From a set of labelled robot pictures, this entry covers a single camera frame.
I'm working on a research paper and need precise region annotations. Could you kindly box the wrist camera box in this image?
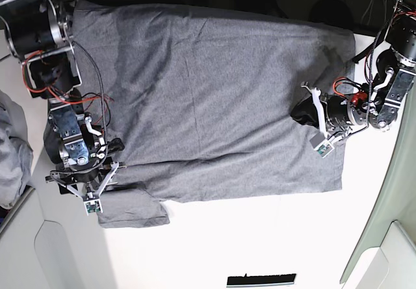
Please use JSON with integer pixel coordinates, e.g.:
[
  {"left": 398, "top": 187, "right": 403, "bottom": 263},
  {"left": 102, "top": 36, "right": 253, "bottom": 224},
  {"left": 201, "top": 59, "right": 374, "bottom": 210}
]
[
  {"left": 309, "top": 132, "right": 335, "bottom": 158},
  {"left": 83, "top": 197, "right": 103, "bottom": 216}
]

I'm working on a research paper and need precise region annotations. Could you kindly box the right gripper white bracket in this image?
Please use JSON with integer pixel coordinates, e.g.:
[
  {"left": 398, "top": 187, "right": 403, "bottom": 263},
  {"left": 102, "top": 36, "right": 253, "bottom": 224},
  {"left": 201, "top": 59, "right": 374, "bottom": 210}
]
[{"left": 45, "top": 160, "right": 127, "bottom": 201}]

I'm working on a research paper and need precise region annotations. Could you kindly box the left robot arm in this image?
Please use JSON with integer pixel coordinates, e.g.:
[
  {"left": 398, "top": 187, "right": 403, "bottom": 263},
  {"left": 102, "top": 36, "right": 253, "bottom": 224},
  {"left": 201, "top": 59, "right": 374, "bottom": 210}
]
[{"left": 291, "top": 0, "right": 415, "bottom": 143}]

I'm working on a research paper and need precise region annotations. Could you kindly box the grey clothes pile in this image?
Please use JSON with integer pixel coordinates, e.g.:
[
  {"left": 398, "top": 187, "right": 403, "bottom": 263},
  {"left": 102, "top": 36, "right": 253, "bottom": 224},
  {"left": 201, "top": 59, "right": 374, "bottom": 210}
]
[{"left": 1, "top": 92, "right": 33, "bottom": 210}]

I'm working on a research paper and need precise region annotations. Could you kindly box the grey t-shirt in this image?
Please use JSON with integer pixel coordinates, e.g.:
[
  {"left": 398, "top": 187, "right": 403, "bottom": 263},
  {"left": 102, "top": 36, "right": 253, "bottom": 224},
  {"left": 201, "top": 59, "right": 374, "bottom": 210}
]
[{"left": 72, "top": 1, "right": 356, "bottom": 229}]

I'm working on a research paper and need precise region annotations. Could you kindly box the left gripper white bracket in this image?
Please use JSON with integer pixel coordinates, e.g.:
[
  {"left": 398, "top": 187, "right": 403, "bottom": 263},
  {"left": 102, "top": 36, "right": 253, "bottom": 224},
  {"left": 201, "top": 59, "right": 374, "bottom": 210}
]
[{"left": 290, "top": 82, "right": 352, "bottom": 143}]

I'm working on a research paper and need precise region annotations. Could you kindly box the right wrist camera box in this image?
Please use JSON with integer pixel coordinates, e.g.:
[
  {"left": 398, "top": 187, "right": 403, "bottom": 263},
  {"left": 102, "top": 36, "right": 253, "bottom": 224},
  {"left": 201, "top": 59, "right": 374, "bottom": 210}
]
[{"left": 83, "top": 197, "right": 103, "bottom": 216}]

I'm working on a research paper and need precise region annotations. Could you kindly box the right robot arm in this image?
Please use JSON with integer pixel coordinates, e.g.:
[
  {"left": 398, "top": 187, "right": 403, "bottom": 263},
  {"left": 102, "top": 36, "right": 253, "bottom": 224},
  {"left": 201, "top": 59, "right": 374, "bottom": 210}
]
[{"left": 1, "top": 0, "right": 124, "bottom": 213}]

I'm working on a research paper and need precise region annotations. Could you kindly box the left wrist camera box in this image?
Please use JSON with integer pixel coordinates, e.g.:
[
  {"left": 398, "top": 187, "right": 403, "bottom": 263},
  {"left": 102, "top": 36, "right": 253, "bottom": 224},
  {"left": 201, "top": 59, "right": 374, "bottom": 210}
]
[{"left": 309, "top": 132, "right": 335, "bottom": 158}]

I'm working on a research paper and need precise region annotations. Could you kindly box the black slotted table vent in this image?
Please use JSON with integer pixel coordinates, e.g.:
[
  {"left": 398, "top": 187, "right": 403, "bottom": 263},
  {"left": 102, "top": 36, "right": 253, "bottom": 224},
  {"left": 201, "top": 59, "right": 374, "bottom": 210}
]
[{"left": 226, "top": 273, "right": 297, "bottom": 288}]

